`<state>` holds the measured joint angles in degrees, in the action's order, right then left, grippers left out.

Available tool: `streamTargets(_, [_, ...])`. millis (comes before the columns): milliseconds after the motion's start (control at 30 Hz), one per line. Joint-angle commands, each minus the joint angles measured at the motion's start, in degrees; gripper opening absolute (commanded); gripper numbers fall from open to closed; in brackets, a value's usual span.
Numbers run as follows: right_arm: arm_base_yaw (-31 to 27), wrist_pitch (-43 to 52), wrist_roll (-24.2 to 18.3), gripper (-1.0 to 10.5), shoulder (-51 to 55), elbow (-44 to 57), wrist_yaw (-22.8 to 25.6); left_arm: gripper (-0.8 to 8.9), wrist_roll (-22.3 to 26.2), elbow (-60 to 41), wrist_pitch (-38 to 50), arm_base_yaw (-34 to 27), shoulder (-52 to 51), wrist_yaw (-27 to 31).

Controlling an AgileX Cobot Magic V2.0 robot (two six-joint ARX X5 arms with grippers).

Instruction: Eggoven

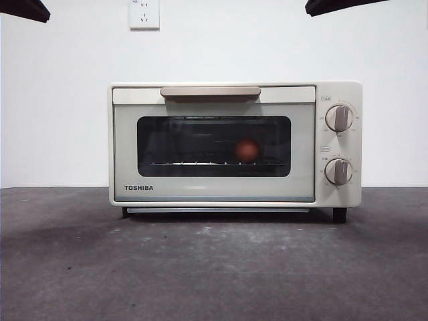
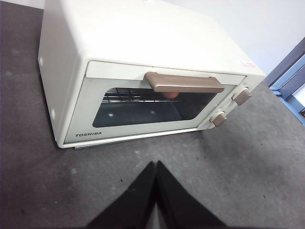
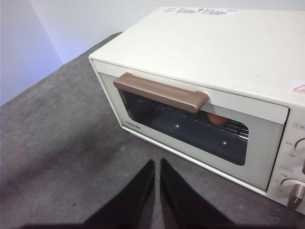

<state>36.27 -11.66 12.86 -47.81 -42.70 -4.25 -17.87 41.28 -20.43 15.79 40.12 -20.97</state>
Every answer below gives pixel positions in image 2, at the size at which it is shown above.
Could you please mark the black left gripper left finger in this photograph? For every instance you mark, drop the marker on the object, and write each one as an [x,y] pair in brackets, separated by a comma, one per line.
[133,210]

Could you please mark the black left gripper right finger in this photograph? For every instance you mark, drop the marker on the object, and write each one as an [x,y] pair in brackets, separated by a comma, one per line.
[181,210]

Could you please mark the glass window oven door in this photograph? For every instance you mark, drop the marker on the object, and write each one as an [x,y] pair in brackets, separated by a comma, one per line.
[81,119]

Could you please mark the brown egg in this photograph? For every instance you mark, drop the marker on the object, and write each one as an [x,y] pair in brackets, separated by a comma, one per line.
[170,95]

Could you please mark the beige oven control knob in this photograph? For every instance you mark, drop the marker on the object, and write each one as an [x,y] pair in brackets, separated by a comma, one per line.
[241,96]
[219,118]

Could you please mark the cream Toshiba toaster oven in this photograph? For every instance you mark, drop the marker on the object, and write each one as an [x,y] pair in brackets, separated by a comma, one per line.
[143,35]

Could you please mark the grey-blue metal frame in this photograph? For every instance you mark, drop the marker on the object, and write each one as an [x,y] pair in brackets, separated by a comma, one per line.
[286,69]

